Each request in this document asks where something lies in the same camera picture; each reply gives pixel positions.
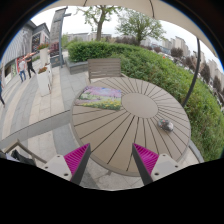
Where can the person in dark clothes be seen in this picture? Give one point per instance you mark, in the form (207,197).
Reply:
(28,59)

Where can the dark chair at left edge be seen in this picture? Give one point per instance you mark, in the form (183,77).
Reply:
(11,153)

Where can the round slatted patio table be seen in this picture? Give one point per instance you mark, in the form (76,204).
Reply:
(111,133)

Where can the trimmed green hedge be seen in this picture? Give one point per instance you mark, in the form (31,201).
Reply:
(206,118)

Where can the grey slatted outdoor chair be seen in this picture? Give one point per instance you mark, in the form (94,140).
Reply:
(104,68)

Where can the tall grey sign pillar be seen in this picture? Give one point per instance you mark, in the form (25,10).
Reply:
(56,58)

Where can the white planter with flowers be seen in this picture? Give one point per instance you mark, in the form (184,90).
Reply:
(44,83)

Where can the person in white shirt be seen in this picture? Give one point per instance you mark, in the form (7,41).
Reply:
(22,70)

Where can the beige patio umbrella canopy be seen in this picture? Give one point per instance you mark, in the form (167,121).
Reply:
(157,9)

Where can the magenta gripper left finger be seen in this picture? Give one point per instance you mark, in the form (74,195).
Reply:
(70,167)

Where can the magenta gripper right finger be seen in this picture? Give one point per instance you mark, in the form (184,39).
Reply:
(152,166)

